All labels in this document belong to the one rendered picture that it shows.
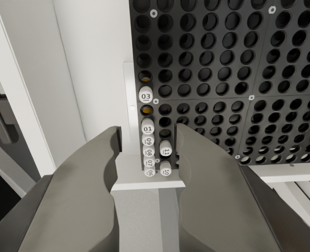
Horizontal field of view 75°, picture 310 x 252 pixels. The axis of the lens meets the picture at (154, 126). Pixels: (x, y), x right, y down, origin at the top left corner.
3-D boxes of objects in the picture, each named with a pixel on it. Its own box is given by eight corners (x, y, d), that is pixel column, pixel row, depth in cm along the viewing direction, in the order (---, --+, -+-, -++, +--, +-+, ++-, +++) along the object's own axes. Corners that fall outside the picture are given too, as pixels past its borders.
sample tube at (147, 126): (153, 113, 24) (155, 134, 20) (142, 114, 24) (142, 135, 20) (152, 103, 23) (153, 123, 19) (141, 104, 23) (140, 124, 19)
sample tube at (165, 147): (158, 133, 25) (160, 156, 21) (157, 124, 25) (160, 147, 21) (168, 132, 25) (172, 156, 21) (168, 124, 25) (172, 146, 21)
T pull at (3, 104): (10, 139, 21) (2, 147, 20) (-24, 67, 17) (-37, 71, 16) (45, 137, 21) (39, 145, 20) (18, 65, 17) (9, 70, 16)
